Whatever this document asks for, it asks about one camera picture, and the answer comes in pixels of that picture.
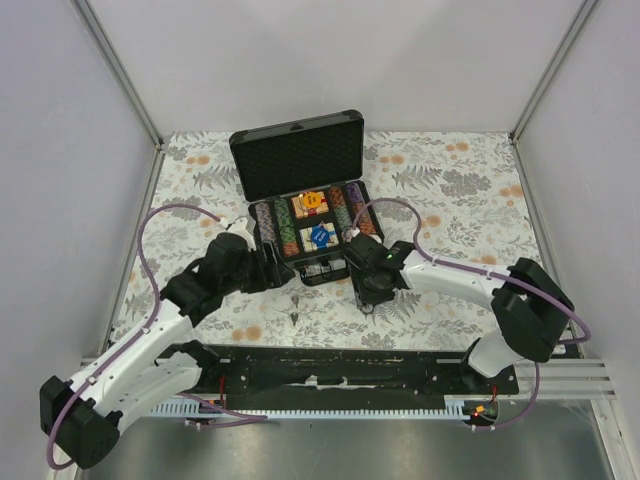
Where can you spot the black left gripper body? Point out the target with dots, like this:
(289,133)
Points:
(249,275)

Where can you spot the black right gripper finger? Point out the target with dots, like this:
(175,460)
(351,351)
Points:
(378,298)
(357,292)

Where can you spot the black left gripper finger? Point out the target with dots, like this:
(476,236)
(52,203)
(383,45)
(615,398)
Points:
(271,261)
(274,276)

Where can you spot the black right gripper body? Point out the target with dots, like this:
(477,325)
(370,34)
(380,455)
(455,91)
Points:
(371,286)

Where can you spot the blue playing card deck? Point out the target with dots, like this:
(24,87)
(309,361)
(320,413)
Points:
(308,247)

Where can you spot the blue small blind button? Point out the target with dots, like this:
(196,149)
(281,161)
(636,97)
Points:
(320,236)

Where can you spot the red playing card deck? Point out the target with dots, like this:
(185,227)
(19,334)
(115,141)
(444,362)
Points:
(300,212)

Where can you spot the orange big blind button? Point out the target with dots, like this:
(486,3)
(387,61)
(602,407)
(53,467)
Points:
(311,200)

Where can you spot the black poker set case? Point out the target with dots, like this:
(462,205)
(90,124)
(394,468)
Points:
(287,159)

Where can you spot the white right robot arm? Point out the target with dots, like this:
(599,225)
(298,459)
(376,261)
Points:
(531,310)

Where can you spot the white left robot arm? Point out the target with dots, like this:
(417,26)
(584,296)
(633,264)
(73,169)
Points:
(85,415)

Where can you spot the green chip row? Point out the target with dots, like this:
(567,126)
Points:
(286,228)

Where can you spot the blue tan chip row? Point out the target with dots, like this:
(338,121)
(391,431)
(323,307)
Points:
(265,223)

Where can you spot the purple orange chip row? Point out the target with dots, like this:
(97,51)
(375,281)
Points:
(365,223)

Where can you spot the orange black chip row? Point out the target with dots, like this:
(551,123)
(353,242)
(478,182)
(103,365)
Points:
(341,211)

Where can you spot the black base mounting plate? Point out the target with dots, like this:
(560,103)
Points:
(252,370)

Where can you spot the left aluminium frame post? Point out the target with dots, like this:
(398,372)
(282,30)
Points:
(117,68)

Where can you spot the aluminium frame post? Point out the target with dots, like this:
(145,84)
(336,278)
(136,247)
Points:
(579,21)
(117,68)

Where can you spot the right aluminium frame post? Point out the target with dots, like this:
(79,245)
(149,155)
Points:
(579,21)

